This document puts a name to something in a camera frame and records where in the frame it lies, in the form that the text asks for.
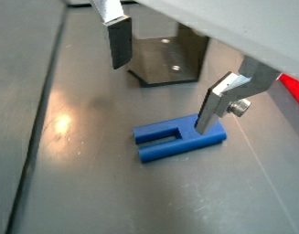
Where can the black curved fixture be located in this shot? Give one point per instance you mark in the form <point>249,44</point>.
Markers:
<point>169,60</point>

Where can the red foam shape board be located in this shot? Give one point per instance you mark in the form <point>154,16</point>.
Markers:
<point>291,85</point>

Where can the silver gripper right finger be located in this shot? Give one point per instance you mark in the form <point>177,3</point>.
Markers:
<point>226,95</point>

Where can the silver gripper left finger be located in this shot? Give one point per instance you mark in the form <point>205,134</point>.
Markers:
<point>119,30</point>

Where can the blue square-circle object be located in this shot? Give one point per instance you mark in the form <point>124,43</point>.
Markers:
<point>174,137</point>

